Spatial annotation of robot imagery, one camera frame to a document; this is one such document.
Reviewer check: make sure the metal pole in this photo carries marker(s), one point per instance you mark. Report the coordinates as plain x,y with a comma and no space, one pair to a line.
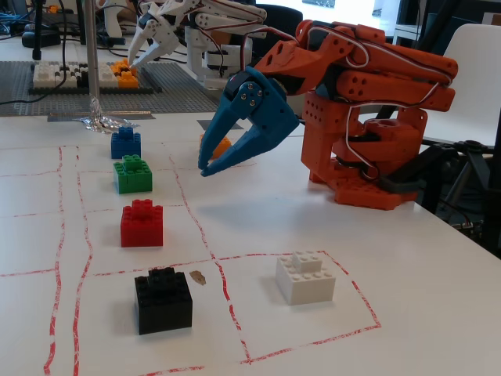
92,51

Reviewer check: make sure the green lego block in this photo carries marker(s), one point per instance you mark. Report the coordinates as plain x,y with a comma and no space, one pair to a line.
133,178

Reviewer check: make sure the grey lego baseplate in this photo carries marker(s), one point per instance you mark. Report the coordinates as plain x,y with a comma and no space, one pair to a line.
19,78

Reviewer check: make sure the grey tape square marker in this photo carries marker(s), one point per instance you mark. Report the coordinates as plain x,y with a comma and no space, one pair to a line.
204,125

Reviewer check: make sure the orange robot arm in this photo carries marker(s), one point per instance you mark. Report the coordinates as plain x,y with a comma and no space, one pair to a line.
391,78

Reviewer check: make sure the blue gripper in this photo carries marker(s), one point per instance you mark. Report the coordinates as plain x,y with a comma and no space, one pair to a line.
270,117

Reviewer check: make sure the black stand post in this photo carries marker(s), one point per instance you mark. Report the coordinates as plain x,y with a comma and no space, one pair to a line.
37,31

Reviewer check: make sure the grey tape strip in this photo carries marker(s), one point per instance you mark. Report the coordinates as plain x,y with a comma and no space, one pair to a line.
62,116

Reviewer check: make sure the black tripod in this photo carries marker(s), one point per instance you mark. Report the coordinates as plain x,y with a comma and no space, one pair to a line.
473,156

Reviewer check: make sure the black office chair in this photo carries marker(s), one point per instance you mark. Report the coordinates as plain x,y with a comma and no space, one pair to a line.
285,19

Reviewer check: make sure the black lego block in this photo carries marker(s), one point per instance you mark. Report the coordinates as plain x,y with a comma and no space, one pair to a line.
162,305

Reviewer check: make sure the red lego block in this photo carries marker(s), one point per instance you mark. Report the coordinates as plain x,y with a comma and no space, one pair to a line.
141,229

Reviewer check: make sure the black table clamp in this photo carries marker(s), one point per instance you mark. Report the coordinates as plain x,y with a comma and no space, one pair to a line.
422,168

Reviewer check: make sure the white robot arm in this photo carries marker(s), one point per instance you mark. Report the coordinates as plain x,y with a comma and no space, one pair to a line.
197,51

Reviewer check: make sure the black box device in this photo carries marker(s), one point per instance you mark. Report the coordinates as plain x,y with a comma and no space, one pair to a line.
49,38

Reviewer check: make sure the orange lego block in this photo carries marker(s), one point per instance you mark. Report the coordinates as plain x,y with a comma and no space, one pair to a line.
223,145

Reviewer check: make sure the multicolour lego brick board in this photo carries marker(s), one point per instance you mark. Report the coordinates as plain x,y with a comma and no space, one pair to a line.
47,74

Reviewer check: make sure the blue lego block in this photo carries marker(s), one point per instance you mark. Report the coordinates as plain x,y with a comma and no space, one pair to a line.
125,147

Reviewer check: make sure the white lego block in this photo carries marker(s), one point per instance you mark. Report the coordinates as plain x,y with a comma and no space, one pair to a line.
307,284

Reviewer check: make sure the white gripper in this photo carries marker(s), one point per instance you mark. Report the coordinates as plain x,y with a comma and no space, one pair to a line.
163,32

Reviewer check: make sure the white plastic chair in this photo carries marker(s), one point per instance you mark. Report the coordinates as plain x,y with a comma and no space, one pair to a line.
477,58

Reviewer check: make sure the white printed stand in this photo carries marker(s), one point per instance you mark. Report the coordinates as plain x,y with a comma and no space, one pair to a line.
113,23

